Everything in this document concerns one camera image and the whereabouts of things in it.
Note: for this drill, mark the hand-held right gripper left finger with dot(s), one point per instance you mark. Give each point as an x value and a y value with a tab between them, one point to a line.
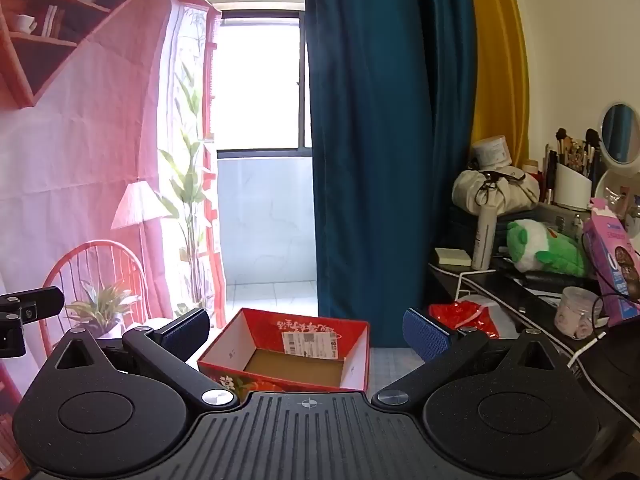
182	332

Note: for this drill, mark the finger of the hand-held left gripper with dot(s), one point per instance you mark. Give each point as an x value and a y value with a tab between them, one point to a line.
40	302

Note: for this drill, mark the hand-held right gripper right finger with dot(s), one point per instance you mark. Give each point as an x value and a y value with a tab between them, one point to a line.
427	335

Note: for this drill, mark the red strawberry print box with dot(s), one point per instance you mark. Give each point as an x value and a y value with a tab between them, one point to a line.
350	360

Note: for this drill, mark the red plastic bag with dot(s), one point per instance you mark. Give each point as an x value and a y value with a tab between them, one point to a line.
462	317

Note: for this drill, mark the yellow sticky note pad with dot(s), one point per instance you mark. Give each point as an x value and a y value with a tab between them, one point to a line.
452	256

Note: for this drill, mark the white spray bottle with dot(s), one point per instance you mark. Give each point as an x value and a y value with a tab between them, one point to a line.
484	240

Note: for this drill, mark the green plush toy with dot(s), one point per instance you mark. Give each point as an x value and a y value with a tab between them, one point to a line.
550	250

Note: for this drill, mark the clear jar of cotton pads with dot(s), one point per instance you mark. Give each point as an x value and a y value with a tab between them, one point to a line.
577	312

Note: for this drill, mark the pink printed backdrop cloth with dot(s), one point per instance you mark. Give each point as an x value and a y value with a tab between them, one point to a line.
100	135

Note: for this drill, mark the teal curtain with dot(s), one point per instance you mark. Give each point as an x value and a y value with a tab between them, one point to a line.
375	160

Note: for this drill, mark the white round tub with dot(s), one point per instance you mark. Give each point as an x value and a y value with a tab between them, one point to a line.
492	152

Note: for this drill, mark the pink carton box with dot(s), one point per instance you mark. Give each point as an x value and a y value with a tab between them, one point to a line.
612	260

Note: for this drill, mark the white makeup brush holder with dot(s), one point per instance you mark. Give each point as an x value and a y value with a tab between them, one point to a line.
572	185

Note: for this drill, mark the round white vanity mirror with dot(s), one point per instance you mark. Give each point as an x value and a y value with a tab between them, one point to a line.
620	135

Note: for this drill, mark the yellow curtain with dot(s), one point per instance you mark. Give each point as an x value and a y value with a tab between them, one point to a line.
495	60

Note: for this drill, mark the dark window frame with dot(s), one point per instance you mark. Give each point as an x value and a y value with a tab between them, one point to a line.
260	152

